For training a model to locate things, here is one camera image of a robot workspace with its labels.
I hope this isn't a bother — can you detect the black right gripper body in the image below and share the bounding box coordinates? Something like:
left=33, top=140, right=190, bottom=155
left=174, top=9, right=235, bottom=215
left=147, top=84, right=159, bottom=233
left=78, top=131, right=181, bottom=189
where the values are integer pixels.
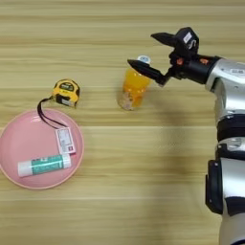
left=164, top=52, right=222, bottom=85

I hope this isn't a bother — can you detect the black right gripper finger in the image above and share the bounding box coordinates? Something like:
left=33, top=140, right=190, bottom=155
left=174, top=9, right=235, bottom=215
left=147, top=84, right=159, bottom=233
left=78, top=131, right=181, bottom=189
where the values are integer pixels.
left=150, top=32, right=178, bottom=49
left=126, top=58, right=167, bottom=88

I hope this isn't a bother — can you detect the orange juice bottle white cap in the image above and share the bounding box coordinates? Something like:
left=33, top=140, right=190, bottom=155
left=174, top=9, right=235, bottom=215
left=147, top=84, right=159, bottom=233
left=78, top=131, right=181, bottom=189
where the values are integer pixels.
left=117, top=55, right=153, bottom=112

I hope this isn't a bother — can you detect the yellow black tape measure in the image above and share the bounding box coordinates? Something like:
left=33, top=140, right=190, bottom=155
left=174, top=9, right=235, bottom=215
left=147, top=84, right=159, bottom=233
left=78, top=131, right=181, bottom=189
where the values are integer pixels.
left=36, top=78, right=80, bottom=130

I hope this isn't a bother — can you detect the white green glue stick tube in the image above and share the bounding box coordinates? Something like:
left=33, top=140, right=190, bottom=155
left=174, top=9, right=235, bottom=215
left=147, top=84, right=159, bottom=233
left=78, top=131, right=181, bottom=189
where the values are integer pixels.
left=17, top=153, right=73, bottom=178

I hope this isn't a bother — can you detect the small pink white card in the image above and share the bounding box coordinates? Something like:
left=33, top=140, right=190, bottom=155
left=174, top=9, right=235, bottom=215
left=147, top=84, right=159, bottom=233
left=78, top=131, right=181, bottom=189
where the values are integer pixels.
left=55, top=126, right=78, bottom=156

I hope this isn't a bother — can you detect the pink round plate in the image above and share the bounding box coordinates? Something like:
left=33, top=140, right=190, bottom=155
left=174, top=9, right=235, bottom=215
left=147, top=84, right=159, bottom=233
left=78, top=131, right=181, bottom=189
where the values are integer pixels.
left=0, top=108, right=86, bottom=190

